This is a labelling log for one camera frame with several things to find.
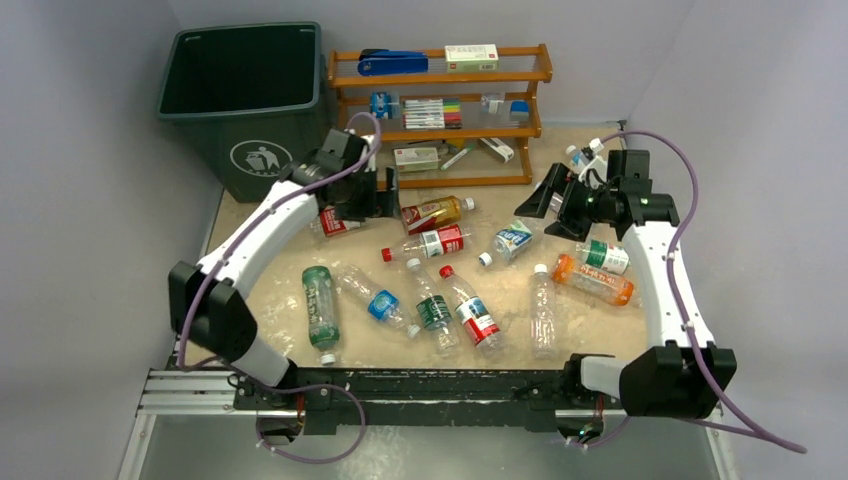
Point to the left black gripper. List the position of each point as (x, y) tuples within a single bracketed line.
[(385, 202)]

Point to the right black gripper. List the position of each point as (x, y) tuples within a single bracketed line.
[(577, 206)]

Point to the blue green label large bottle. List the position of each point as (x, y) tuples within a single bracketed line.
[(512, 241)]

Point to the amber tea bottle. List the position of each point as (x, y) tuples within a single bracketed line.
[(436, 213)]

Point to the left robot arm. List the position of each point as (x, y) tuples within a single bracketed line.
[(208, 298)]

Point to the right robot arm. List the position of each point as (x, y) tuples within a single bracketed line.
[(682, 372)]

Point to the dark green trash bin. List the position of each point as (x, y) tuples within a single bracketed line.
[(248, 99)]

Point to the green white label bottle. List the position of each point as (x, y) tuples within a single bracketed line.
[(603, 255)]

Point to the white blue label bottle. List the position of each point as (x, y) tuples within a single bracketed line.
[(578, 159)]

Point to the clear unlabelled bottle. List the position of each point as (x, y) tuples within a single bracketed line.
[(543, 314)]

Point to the white black small box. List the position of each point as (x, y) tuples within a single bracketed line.
[(505, 152)]

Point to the orange drink bottle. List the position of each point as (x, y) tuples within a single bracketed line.
[(613, 289)]

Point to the pack of coloured markers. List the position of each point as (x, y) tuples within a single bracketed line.
[(432, 114)]

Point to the blue white tape dispenser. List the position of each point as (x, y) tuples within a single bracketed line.
[(383, 105)]

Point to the green white marker pen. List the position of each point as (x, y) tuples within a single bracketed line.
[(455, 158)]

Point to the orange wooden shelf rack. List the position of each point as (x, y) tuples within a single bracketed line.
[(520, 73)]

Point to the blue label clear bottle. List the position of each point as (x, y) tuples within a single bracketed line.
[(379, 302)]

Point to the blue white eraser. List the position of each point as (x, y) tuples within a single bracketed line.
[(519, 111)]

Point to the dark green label bottle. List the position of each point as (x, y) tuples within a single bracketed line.
[(433, 310)]

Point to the clear plastic box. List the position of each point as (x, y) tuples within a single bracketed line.
[(491, 104)]

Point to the red landscape label bottle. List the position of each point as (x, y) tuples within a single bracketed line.
[(473, 313)]

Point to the blue stapler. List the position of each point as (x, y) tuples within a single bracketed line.
[(381, 62)]

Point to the green tinted bottle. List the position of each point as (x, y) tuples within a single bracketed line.
[(323, 326)]

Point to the white green box top shelf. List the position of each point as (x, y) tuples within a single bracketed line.
[(471, 58)]

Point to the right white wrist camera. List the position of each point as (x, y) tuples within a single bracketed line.
[(592, 165)]

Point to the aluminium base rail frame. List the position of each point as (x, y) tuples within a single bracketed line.
[(405, 424)]

